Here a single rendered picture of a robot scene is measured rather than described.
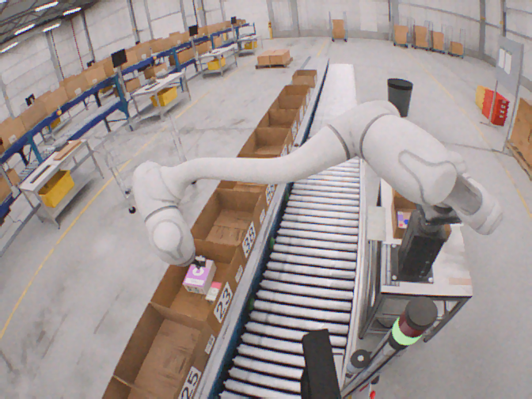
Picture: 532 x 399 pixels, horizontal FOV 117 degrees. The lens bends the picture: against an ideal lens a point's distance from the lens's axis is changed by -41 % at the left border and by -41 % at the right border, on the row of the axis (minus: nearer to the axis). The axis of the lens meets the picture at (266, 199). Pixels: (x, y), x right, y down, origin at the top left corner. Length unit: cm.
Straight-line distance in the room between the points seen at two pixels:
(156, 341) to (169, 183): 84
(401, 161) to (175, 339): 113
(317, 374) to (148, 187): 56
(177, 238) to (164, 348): 78
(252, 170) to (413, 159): 35
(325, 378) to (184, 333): 92
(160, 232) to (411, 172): 52
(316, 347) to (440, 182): 36
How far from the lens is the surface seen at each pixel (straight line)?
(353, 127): 61
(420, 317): 39
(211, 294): 128
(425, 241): 133
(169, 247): 61
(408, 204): 189
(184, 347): 126
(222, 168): 65
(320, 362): 46
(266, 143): 226
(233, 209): 167
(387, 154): 53
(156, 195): 69
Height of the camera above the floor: 199
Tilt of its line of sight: 40 degrees down
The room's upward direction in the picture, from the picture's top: 9 degrees counter-clockwise
